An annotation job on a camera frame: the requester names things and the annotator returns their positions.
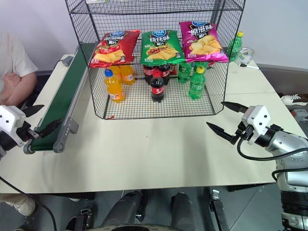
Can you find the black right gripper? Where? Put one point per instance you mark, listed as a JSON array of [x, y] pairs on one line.
[[244, 133]]

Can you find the purple chips bag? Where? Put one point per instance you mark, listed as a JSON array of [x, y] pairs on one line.
[[203, 41]]

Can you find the grey box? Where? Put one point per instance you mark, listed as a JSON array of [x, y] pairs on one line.
[[300, 115]]

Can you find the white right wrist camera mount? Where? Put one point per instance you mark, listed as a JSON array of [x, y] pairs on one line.
[[257, 118]]

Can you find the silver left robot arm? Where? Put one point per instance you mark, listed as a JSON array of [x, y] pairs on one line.
[[5, 142]]

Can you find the black metal stand bracket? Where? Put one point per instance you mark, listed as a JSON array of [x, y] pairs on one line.
[[219, 211], [84, 220]]

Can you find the person's bare forearm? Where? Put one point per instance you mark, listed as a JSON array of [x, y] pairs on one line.
[[21, 86]]

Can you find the green conveyor belt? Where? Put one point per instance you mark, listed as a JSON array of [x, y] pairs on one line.
[[69, 84]]

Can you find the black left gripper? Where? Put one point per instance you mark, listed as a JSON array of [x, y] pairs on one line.
[[26, 133]]

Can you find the orange soda bottle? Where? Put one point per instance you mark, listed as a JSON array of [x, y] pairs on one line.
[[115, 71], [115, 89], [127, 75]]

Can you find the red chips bag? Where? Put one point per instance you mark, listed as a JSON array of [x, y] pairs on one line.
[[114, 48]]

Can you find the person in white shirt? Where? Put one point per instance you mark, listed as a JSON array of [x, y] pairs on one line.
[[13, 60]]

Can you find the white sneaker with brown trim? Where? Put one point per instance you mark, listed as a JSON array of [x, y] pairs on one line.
[[294, 98]]

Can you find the green lemon-lime soda bottle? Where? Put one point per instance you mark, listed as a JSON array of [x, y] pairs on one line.
[[197, 84], [184, 73], [234, 47]]

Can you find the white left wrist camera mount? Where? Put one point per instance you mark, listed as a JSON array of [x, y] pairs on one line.
[[10, 118]]

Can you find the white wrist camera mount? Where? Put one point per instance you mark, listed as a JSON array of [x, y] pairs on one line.
[[257, 118], [10, 118]]

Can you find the plain white shoe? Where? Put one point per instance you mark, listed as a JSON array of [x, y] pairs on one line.
[[24, 204]]

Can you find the white marker pen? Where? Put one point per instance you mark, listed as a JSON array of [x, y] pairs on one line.
[[251, 67]]

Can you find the green chips bag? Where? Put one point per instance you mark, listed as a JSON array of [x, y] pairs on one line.
[[160, 47]]

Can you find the dark rounded robot leg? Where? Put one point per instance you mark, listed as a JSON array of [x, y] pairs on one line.
[[125, 209], [186, 211]]

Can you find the cola bottle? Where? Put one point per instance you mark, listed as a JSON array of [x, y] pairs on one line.
[[147, 73], [166, 73], [157, 89]]

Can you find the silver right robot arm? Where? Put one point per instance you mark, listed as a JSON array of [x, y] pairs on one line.
[[286, 144]]

